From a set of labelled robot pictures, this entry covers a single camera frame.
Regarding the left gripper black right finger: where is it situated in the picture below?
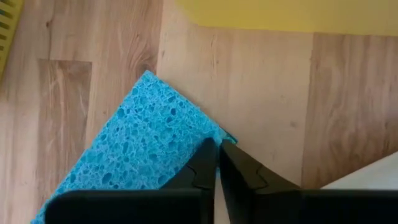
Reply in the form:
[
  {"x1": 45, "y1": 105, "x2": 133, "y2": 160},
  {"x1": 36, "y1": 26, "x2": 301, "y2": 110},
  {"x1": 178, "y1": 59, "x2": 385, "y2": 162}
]
[{"x1": 220, "y1": 140, "x2": 398, "y2": 224}]

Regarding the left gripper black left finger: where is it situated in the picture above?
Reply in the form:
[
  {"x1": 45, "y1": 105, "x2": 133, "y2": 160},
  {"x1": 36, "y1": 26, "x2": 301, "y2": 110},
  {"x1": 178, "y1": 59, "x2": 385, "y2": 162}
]
[{"x1": 45, "y1": 138, "x2": 218, "y2": 224}]

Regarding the blue cellulose sponge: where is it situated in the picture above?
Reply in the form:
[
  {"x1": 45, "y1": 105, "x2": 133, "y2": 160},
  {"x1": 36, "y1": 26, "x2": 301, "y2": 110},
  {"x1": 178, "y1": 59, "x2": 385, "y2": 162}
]
[{"x1": 30, "y1": 70, "x2": 239, "y2": 224}]

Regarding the white cloth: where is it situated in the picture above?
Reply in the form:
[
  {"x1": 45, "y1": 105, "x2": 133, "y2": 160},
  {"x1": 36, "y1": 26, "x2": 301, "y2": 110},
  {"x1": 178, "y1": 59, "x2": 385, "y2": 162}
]
[{"x1": 320, "y1": 151, "x2": 398, "y2": 191}]

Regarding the yellow cloth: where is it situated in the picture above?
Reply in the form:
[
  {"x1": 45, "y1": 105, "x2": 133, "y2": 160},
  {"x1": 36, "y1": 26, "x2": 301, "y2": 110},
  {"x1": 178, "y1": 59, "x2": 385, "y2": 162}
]
[{"x1": 175, "y1": 0, "x2": 398, "y2": 37}]

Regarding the yellow slotted plastic basket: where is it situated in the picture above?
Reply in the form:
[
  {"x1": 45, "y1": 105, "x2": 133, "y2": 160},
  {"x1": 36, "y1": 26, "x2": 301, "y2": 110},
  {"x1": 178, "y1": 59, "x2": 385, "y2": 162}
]
[{"x1": 0, "y1": 0, "x2": 25, "y2": 82}]

